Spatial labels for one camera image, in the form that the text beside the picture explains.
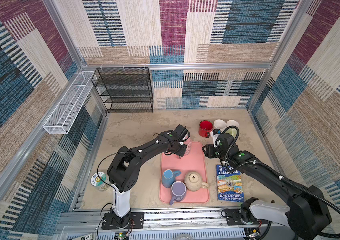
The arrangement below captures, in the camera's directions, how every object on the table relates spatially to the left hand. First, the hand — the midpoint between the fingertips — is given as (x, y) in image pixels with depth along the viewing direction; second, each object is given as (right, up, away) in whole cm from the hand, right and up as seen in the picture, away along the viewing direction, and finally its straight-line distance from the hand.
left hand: (182, 149), depth 90 cm
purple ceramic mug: (-3, -18, -15) cm, 23 cm away
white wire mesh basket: (-58, +16, -19) cm, 63 cm away
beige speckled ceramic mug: (+5, -15, -13) cm, 20 cm away
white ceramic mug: (+26, +15, +10) cm, 31 cm away
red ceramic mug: (+17, +13, +15) cm, 26 cm away
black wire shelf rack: (-40, +40, +19) cm, 59 cm away
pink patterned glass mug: (+4, +4, -2) cm, 5 cm away
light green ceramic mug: (+32, +10, +6) cm, 35 cm away
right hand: (+13, 0, -6) cm, 14 cm away
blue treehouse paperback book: (+25, -18, -9) cm, 32 cm away
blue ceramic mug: (-8, -12, -14) cm, 20 cm away
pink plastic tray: (+7, -23, -11) cm, 26 cm away
